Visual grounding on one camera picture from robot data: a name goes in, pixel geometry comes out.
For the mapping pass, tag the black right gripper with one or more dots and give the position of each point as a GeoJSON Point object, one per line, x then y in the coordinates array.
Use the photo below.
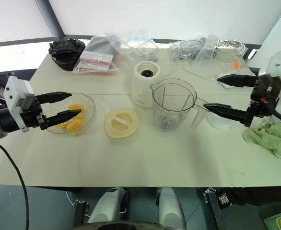
{"type": "Point", "coordinates": [262, 91]}

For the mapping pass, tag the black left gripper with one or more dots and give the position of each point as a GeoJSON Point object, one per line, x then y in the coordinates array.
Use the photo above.
{"type": "Point", "coordinates": [33, 115]}

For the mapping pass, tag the silver rounded robot leg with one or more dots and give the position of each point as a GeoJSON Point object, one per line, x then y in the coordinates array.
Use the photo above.
{"type": "Point", "coordinates": [107, 208]}
{"type": "Point", "coordinates": [170, 208]}

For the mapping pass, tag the small clear glass cup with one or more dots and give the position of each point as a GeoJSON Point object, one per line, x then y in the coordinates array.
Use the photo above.
{"type": "Point", "coordinates": [140, 44]}

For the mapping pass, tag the cream blender base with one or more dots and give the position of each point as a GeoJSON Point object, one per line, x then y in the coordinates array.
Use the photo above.
{"type": "Point", "coordinates": [143, 88]}

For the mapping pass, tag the white power strip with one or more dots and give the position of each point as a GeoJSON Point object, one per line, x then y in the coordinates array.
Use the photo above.
{"type": "Point", "coordinates": [222, 85]}

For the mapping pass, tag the crumpled aluminium foil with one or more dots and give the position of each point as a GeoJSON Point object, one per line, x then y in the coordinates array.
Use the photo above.
{"type": "Point", "coordinates": [230, 45]}

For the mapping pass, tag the clear glass bowl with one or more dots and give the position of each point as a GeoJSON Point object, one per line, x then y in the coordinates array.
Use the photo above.
{"type": "Point", "coordinates": [89, 107]}

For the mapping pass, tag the black crumpled bag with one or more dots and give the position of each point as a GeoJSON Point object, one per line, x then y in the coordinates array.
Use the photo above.
{"type": "Point", "coordinates": [66, 51]}

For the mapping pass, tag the clear zip bag red stripe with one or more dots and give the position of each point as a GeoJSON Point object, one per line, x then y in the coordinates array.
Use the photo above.
{"type": "Point", "coordinates": [95, 56]}

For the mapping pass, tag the peeled orange segment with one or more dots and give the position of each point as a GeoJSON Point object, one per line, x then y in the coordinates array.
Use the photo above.
{"type": "Point", "coordinates": [74, 106]}
{"type": "Point", "coordinates": [75, 126]}
{"type": "Point", "coordinates": [81, 117]}
{"type": "Point", "coordinates": [61, 125]}

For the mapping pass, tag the black table leg with sticker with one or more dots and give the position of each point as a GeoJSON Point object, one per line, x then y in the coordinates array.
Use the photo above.
{"type": "Point", "coordinates": [217, 208]}

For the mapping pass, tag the clear conical flask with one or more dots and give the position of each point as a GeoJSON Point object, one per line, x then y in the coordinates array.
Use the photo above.
{"type": "Point", "coordinates": [206, 55]}

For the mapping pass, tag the clear bag with metal parts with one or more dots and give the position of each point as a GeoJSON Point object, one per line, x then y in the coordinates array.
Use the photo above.
{"type": "Point", "coordinates": [183, 49]}

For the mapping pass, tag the clear blender jug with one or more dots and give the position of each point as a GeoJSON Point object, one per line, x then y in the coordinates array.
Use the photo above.
{"type": "Point", "coordinates": [172, 105]}

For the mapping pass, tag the cream blender lid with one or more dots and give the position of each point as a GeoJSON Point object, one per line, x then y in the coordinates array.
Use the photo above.
{"type": "Point", "coordinates": [121, 123]}

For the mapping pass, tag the dark grey metal post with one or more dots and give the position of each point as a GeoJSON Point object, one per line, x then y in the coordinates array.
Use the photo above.
{"type": "Point", "coordinates": [53, 19]}

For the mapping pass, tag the green tray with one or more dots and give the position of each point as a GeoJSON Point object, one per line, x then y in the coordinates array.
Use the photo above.
{"type": "Point", "coordinates": [271, 221]}

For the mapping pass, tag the translucent measuring cup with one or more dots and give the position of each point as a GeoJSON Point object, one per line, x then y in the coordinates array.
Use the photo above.
{"type": "Point", "coordinates": [220, 123]}

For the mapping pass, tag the green towel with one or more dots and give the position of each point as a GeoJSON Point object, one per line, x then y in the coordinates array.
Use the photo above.
{"type": "Point", "coordinates": [272, 136]}

